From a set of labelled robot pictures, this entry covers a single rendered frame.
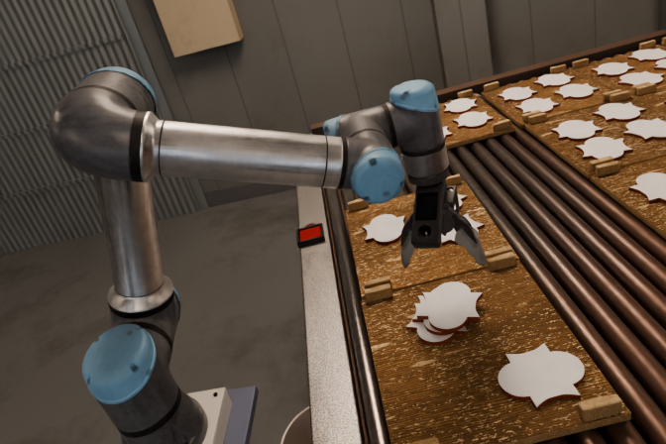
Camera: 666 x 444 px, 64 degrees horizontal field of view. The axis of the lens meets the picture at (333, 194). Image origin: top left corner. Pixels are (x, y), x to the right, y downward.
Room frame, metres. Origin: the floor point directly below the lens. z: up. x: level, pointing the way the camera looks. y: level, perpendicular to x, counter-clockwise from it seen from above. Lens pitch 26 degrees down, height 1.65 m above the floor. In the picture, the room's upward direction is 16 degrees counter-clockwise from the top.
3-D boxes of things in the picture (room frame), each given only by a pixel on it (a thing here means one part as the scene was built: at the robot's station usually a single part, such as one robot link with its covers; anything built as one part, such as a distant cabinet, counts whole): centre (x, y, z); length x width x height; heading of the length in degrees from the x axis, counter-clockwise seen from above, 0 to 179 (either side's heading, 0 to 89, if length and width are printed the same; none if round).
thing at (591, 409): (0.52, -0.29, 0.95); 0.06 x 0.02 x 0.03; 88
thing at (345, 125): (0.81, -0.07, 1.34); 0.11 x 0.11 x 0.08; 89
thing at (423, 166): (0.83, -0.17, 1.26); 0.08 x 0.08 x 0.05
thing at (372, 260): (1.13, -0.18, 0.93); 0.41 x 0.35 x 0.02; 177
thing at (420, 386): (0.72, -0.16, 0.93); 0.41 x 0.35 x 0.02; 178
